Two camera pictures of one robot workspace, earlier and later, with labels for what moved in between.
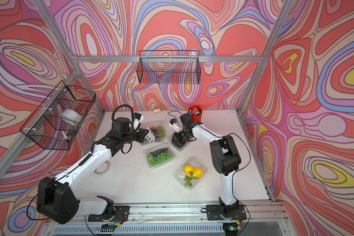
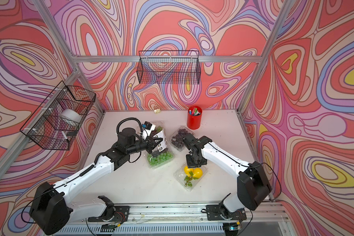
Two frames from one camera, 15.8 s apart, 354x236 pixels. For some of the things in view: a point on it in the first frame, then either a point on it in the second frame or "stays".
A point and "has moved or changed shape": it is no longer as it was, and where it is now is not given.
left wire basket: [53, 124] stays
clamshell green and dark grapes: [159, 155] stays
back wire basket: [170, 67] stays
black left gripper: [141, 134] → [151, 144]
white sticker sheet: [150, 136] has moved or changed shape
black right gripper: [178, 139] → [191, 164]
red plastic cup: [195, 111] stays
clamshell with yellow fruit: [191, 173] stays
